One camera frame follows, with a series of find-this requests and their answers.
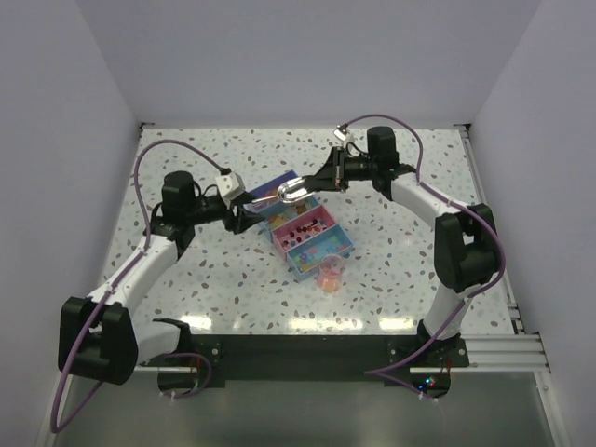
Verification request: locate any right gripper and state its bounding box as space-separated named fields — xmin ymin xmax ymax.
xmin=305 ymin=147 xmax=377 ymax=193

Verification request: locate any metal candy scoop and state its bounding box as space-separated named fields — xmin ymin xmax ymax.
xmin=251 ymin=177 xmax=315 ymax=205

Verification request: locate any four-compartment candy tray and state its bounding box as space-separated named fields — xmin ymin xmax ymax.
xmin=247 ymin=169 xmax=353 ymax=281

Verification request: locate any clear plastic jar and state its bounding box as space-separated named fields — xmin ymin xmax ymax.
xmin=317 ymin=254 xmax=345 ymax=292

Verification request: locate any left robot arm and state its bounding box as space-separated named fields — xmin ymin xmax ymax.
xmin=58 ymin=169 xmax=264 ymax=385

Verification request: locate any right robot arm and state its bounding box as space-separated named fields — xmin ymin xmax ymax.
xmin=302 ymin=126 xmax=506 ymax=366

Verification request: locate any star candies pile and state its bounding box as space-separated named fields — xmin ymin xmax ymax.
xmin=291 ymin=238 xmax=347 ymax=273

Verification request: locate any lollipops pile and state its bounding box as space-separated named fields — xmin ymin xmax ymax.
xmin=277 ymin=218 xmax=329 ymax=250

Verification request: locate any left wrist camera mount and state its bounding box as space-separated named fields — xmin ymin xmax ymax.
xmin=215 ymin=171 xmax=246 ymax=205

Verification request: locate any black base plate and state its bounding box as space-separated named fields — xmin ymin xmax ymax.
xmin=142 ymin=334 xmax=470 ymax=391

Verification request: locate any aluminium frame rail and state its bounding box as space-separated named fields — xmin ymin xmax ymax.
xmin=58 ymin=123 xmax=550 ymax=373

